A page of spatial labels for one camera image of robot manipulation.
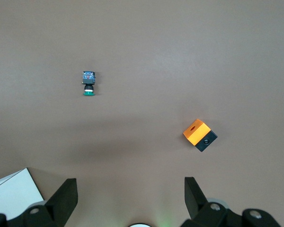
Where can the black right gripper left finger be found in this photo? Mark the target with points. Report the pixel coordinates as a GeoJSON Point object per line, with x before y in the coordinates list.
{"type": "Point", "coordinates": [59, 205]}

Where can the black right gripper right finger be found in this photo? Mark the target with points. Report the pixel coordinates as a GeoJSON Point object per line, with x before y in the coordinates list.
{"type": "Point", "coordinates": [203, 212]}

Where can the green push button switch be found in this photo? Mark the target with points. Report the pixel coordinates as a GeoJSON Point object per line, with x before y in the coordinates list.
{"type": "Point", "coordinates": [88, 81]}

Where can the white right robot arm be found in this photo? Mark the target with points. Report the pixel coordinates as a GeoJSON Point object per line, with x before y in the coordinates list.
{"type": "Point", "coordinates": [139, 225]}

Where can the orange and black box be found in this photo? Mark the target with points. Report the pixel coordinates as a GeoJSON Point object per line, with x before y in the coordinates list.
{"type": "Point", "coordinates": [196, 132]}

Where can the brown table cover mat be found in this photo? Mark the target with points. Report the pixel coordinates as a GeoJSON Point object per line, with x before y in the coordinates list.
{"type": "Point", "coordinates": [142, 47]}

